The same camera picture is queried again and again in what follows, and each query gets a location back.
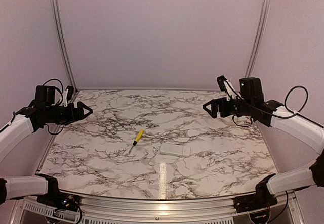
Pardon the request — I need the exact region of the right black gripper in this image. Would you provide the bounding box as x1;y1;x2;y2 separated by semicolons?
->
202;97;253;118

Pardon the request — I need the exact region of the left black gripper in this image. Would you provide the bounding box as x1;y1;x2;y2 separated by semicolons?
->
45;101;93;125

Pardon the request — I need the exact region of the yellow handled screwdriver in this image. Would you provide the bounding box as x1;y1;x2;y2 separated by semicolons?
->
128;129;144;154

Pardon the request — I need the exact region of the white remote control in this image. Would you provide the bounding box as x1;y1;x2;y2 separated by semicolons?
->
160;143;191;157

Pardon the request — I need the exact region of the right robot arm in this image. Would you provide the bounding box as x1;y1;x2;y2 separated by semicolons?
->
202;76;323;208

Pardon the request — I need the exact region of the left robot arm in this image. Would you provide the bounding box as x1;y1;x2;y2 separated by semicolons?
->
1;84;93;206

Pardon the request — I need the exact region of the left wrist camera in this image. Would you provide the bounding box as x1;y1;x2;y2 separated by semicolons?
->
62;86;74;107

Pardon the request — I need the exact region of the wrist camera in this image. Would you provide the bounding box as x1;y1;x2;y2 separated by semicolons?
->
62;86;74;107
216;75;240;101

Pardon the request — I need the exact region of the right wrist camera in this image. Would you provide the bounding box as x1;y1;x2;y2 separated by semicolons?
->
216;75;240;101

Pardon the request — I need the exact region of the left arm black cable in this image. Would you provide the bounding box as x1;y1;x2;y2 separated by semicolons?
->
42;78;64;101

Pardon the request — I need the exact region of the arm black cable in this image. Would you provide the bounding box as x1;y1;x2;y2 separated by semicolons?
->
284;85;310;115
42;78;64;101

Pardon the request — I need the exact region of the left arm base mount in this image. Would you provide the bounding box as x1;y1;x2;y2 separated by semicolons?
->
36;174;80;212

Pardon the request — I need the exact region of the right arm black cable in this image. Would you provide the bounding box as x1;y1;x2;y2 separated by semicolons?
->
284;85;310;115

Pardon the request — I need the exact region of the front aluminium rail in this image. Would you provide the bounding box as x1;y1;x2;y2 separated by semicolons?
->
9;191;305;223

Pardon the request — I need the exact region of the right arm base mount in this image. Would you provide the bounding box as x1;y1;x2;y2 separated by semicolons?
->
233;174;278;213

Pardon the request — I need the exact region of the left aluminium frame post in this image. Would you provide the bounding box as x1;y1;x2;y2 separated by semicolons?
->
50;0;77;88

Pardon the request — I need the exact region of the aluminium frame post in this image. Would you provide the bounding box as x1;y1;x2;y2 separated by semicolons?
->
50;0;77;88
244;0;271;77

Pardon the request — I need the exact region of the right aluminium frame post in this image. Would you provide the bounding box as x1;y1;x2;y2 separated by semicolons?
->
244;0;271;77

